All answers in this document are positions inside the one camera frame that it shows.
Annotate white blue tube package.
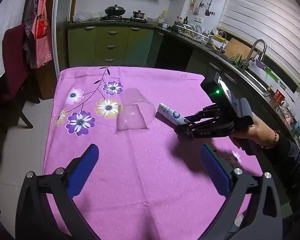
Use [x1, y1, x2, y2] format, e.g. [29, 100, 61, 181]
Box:
[155, 102, 190, 126]

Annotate person right forearm dark sleeve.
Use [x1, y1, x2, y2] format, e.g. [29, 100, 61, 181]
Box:
[263, 136, 300, 239]

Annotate green kitchen cabinets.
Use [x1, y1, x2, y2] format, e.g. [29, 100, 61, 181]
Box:
[68, 21, 267, 93]

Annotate person right hand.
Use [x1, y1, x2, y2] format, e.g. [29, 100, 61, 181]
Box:
[229, 113, 279, 149]

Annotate steel sink faucet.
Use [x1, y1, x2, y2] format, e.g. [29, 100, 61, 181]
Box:
[244, 38, 268, 66]

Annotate wooden cutting board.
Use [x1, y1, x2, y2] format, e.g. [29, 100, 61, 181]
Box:
[224, 38, 251, 60]

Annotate clear plastic cup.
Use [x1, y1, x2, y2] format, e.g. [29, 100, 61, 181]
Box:
[116, 88, 156, 131]

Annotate dish rack with dishes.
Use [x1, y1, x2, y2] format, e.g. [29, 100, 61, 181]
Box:
[175, 24, 209, 43]

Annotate pink floral tablecloth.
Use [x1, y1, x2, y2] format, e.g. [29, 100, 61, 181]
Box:
[41, 65, 264, 240]

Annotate yellow oil bottle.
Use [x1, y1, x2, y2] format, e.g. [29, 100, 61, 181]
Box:
[157, 10, 167, 26]

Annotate white window blind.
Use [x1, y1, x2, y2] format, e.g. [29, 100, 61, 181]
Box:
[218, 0, 300, 87]

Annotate small pot on stove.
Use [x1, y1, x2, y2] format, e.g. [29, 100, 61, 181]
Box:
[133, 10, 145, 20]

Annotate dark red chair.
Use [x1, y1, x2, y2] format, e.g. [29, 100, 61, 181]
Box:
[2, 23, 33, 129]

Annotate black wok with lid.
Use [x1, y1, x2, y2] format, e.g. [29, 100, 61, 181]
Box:
[104, 4, 126, 17]

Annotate red checkered apron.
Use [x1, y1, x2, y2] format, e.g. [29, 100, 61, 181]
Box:
[23, 0, 53, 69]

